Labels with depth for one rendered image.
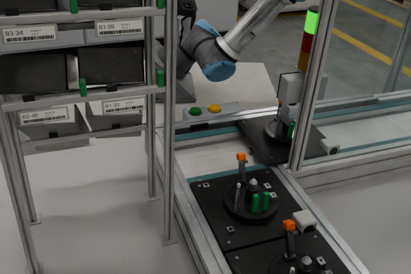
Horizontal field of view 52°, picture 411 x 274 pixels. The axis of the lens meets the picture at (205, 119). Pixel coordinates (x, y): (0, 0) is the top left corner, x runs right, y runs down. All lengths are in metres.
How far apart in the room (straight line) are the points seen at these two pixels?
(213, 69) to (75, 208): 0.68
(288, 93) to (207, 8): 3.41
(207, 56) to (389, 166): 0.72
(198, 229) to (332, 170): 0.49
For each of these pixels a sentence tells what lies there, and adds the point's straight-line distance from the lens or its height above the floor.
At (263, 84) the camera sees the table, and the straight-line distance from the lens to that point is 1.90.
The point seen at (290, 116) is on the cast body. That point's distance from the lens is 1.30.
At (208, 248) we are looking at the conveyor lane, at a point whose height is 0.95.
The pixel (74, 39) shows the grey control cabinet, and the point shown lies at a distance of 4.19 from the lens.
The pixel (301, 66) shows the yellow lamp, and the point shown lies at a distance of 1.10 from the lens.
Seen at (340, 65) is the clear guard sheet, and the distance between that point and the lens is 1.13.
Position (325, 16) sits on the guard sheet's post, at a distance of 1.03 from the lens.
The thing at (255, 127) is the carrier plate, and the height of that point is 0.97.
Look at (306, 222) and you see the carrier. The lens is 1.05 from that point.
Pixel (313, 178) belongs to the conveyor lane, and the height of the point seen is 0.92.
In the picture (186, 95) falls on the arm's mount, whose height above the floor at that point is 0.90.
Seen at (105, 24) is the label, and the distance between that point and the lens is 0.78.
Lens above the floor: 1.71
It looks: 32 degrees down
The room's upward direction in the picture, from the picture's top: 4 degrees clockwise
